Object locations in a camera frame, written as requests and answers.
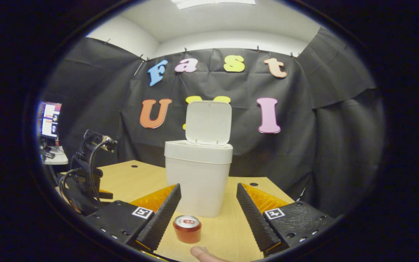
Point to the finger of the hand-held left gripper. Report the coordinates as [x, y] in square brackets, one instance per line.
[104, 194]

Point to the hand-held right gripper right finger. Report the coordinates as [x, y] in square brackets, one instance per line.
[255, 220]

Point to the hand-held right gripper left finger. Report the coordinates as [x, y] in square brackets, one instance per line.
[160, 218]

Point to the red pop can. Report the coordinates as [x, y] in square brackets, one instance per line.
[187, 230]

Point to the white desktop garbage bin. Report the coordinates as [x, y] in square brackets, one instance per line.
[198, 174]

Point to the wooden desktop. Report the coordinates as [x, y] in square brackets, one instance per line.
[133, 178]

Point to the white side table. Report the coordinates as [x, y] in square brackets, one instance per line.
[58, 157]

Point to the computer monitor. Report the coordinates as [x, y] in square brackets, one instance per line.
[51, 120]

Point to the black backdrop cloth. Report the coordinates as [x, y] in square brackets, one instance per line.
[286, 163]

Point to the ceiling light panel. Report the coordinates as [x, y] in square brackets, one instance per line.
[213, 3]

